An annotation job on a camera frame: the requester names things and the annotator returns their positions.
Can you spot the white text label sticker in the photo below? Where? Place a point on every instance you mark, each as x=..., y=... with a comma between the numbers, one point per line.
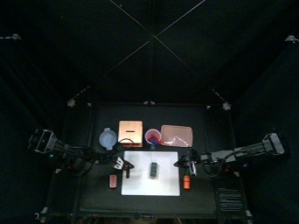
x=230, y=199

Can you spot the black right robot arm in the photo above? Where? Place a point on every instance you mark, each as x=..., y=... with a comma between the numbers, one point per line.
x=248, y=150

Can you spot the orange toy carrot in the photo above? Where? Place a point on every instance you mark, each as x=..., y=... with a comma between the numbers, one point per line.
x=187, y=182

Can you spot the green cucumber sushi roll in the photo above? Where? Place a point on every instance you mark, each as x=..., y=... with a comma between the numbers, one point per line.
x=154, y=170

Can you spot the red plastic cup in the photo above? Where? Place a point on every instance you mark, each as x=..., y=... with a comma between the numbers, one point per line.
x=152, y=136

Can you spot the salmon sushi toy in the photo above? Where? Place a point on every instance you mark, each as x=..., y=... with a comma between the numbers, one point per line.
x=112, y=181

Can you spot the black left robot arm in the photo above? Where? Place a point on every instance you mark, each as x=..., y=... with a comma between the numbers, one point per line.
x=57, y=144

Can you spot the light blue bowl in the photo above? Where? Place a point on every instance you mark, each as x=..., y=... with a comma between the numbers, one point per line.
x=107, y=139

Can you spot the silver frame bracket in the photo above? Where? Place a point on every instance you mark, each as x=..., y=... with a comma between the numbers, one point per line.
x=226, y=105
x=71, y=102
x=148, y=102
x=13, y=37
x=291, y=38

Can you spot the pink plastic tray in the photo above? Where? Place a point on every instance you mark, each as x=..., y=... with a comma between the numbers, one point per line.
x=176, y=134

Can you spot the white cutting board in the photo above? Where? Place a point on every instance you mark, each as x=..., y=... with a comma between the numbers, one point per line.
x=151, y=173

